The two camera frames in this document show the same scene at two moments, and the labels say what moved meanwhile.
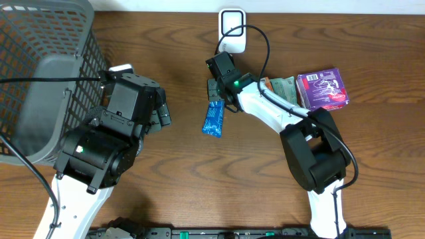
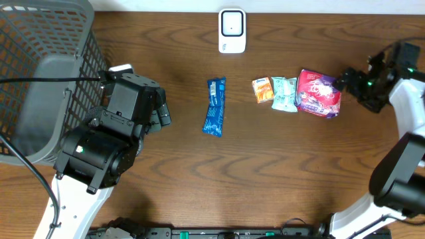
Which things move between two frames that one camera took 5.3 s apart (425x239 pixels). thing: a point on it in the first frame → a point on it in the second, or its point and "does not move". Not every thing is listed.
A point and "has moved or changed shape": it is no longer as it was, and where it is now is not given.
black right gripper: (212, 93) → (358, 77)
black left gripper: (159, 111) does not move
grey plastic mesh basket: (42, 39) does not move
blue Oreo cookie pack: (213, 123) does not move
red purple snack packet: (324, 89) has moved or changed shape
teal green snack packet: (285, 88) does not move
